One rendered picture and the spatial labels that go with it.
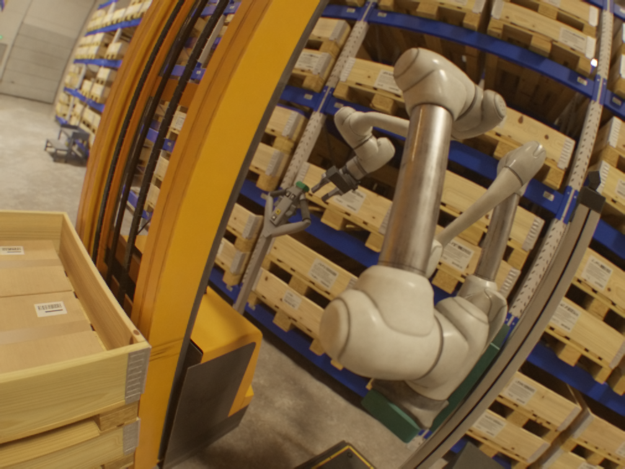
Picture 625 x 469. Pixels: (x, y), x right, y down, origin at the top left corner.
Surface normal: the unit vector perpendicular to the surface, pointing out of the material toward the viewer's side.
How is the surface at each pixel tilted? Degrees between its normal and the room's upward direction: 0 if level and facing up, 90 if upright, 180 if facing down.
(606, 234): 90
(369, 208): 90
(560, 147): 90
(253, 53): 90
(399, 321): 62
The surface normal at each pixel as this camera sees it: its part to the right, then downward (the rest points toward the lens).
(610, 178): -0.48, 0.00
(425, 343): 0.46, -0.24
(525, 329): -0.66, -0.12
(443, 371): 0.15, 0.33
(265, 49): 0.79, 0.46
